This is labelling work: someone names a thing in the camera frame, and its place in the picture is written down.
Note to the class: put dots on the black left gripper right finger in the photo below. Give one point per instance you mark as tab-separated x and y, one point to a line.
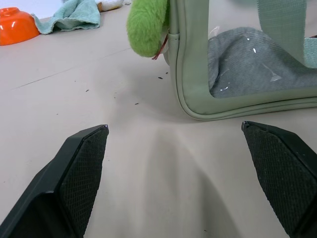
280	178

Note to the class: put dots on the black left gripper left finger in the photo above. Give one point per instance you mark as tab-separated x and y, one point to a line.
62	188

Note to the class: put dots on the sage green clear bag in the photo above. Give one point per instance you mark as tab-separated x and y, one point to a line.
193	81

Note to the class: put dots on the grey cloth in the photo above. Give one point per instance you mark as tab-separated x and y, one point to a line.
250	64

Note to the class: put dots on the orange bowl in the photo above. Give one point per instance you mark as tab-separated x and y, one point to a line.
15	26

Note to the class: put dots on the teal terry cloth towel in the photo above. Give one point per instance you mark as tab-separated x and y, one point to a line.
71	17

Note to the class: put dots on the green plush toy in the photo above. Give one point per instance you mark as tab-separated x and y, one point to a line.
146	27

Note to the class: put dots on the white and yellow plush toy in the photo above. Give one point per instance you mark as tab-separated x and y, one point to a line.
110	4

